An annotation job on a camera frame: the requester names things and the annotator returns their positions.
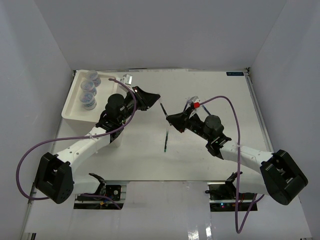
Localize blue table label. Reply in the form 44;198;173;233
226;71;244;77

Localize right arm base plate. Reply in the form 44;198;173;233
205;183;254;213

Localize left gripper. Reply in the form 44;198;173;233
118;86;161;124

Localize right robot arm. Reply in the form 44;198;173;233
166;108;309;206

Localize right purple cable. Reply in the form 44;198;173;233
198;95;266;234

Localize dark green pen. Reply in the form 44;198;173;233
164;126;169;153

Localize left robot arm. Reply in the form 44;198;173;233
35;86;161;204

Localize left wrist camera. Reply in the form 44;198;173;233
120;74;133;90

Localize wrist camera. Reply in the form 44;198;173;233
120;74;133;90
184;96;200;118

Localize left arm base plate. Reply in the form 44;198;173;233
73;184;126;210

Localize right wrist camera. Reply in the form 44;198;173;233
184;96;200;118

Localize blue pen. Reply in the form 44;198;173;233
202;105;211;115

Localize black pen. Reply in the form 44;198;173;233
160;102;168;118

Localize white three-drawer storage box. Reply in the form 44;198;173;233
61;70;126;136

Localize clear jar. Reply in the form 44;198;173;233
79;92;97;111
86;70;101;87
80;79;97;96

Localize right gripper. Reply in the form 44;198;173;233
166;107;212;142

